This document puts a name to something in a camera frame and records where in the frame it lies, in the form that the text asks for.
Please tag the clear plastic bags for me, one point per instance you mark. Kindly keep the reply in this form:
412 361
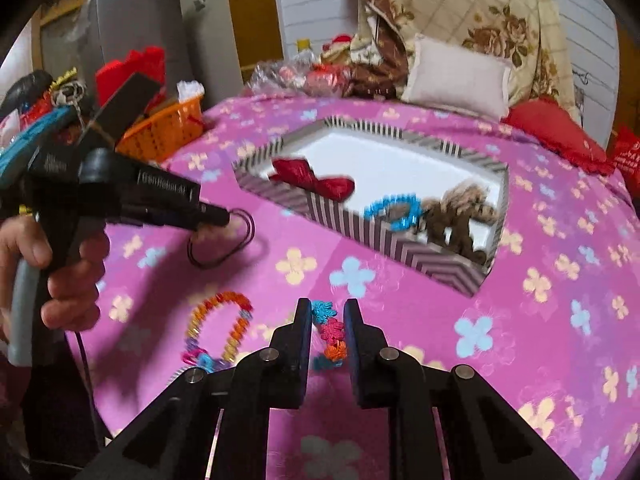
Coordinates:
280 77

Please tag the colourful clutter pile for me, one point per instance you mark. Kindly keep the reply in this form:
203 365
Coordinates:
60 90

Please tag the grey refrigerator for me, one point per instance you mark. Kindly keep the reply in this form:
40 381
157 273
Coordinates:
150 10

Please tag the red satin hair bow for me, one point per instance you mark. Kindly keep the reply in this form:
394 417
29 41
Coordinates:
300 170

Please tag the orange plastic basket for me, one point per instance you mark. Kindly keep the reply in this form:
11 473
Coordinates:
170 127

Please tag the red gift bag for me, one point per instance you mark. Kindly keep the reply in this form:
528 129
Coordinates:
145 62

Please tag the striped cardboard box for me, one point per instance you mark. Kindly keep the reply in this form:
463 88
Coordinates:
350 227

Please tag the yellow wooden door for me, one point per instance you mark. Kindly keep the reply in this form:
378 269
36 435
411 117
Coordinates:
255 20

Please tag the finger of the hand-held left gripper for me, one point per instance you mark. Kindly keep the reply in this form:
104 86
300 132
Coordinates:
215 216

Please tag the red cushion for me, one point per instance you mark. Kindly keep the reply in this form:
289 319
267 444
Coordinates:
555 132

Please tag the brown fuzzy scrunchie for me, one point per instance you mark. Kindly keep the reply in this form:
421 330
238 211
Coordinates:
460 220

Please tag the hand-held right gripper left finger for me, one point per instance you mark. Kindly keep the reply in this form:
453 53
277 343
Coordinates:
303 342

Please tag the red stuffed toy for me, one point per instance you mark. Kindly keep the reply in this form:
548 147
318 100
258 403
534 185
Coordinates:
337 47

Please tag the brown floral blanket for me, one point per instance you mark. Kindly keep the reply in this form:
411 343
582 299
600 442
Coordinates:
385 45

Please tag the white tissue paper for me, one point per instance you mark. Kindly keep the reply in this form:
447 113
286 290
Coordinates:
190 89

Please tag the person's left hand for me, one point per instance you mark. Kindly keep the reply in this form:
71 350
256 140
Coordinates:
75 280

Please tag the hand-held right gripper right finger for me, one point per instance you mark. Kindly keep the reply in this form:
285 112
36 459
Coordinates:
352 347

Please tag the cream floral quilt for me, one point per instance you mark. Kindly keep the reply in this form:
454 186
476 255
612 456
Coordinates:
490 5

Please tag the pink floral bedsheet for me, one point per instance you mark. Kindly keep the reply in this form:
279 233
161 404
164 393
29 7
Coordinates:
500 310

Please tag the white pillow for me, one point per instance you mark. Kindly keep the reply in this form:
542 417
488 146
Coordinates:
457 77

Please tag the red shopping bag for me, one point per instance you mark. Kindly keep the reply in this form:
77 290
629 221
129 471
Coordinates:
627 152

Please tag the yellow capped bottle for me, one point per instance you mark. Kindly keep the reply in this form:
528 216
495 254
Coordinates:
304 50

